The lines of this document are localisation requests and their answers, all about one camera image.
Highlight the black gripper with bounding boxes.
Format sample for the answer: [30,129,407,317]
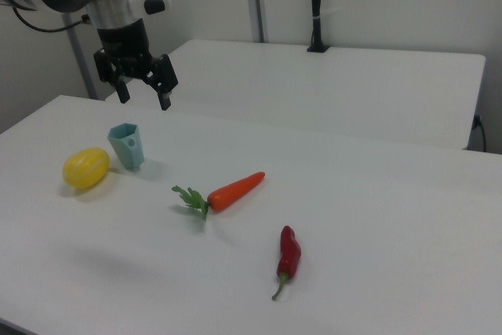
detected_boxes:
[93,19,180,112]

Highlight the white adjacent table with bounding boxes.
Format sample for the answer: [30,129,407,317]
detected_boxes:
[104,39,486,151]

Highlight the orange toy carrot green leaves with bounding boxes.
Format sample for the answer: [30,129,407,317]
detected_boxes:
[171,171,267,221]

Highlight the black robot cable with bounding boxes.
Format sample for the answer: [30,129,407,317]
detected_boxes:
[9,4,90,34]

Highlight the red toy chili pepper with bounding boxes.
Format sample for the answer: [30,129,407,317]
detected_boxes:
[271,225,303,301]

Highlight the light blue hexagonal mug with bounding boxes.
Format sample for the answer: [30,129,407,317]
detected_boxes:
[107,122,146,172]

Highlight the yellow striped toy melon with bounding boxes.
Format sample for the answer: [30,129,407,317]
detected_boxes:
[62,147,111,190]

